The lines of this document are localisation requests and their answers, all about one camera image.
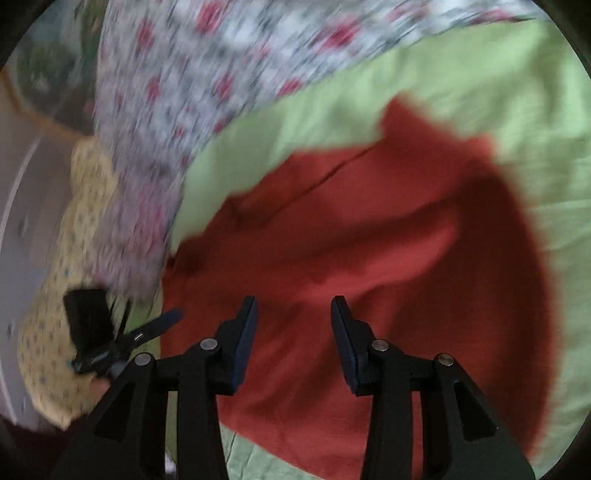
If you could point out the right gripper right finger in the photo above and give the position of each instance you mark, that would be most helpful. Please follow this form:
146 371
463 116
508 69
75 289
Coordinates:
463 437

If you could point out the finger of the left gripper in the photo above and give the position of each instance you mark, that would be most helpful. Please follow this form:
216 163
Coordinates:
153 329

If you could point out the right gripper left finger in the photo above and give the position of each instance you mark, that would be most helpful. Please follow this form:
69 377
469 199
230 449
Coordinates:
124 436

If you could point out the red knit sweater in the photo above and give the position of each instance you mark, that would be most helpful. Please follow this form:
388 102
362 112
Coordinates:
422 236

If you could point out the person's left hand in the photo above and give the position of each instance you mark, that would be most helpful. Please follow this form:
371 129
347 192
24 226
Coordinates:
98 387

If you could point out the yellow cartoon print pillow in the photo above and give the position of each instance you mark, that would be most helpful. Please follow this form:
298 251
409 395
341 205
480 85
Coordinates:
44 348

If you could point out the white rose floral quilt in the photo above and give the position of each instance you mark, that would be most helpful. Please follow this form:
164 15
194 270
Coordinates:
172 74

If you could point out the green bed sheet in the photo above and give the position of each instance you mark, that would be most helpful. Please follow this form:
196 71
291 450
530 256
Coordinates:
519 82

